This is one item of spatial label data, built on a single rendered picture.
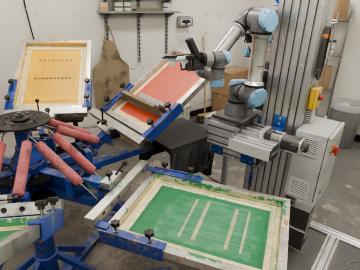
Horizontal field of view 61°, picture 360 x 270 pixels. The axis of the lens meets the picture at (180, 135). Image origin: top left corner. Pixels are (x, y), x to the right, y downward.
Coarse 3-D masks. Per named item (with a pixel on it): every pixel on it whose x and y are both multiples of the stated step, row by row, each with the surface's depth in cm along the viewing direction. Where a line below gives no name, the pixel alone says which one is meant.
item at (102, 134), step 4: (100, 132) 205; (104, 132) 203; (100, 136) 202; (104, 136) 202; (108, 136) 204; (100, 140) 201; (104, 140) 203; (92, 144) 200; (96, 144) 200; (100, 144) 202; (96, 148) 201
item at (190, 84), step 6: (192, 72) 226; (198, 78) 218; (192, 84) 216; (186, 90) 214; (180, 96) 212; (174, 102) 210; (168, 108) 208; (138, 114) 217; (144, 114) 215; (150, 114) 212; (162, 114) 207; (144, 120) 210; (156, 120) 205
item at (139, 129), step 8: (176, 48) 251; (160, 64) 247; (152, 72) 245; (144, 80) 242; (200, 80) 209; (136, 88) 240; (192, 88) 207; (200, 88) 208; (184, 96) 204; (192, 96) 206; (184, 104) 203; (104, 112) 233; (112, 112) 225; (120, 120) 215; (128, 120) 211; (136, 128) 202
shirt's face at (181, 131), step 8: (176, 120) 271; (184, 120) 272; (168, 128) 254; (176, 128) 255; (184, 128) 255; (192, 128) 256; (200, 128) 256; (160, 136) 239; (168, 136) 240; (176, 136) 240; (184, 136) 241; (192, 136) 241; (200, 136) 242; (168, 144) 227; (176, 144) 227; (184, 144) 228
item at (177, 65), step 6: (168, 66) 244; (174, 66) 241; (162, 72) 242; (156, 78) 239; (150, 84) 237; (144, 90) 235; (126, 108) 228; (132, 108) 225; (138, 108) 222; (132, 114) 220
